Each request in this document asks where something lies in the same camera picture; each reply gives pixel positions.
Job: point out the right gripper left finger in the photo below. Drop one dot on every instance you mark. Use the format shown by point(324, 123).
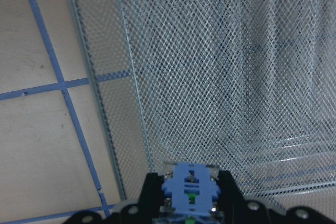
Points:
point(151, 199)

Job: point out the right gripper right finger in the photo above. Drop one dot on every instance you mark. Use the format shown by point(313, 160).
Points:
point(231, 200)

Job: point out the red emergency stop button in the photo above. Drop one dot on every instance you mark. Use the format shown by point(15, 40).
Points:
point(191, 194)

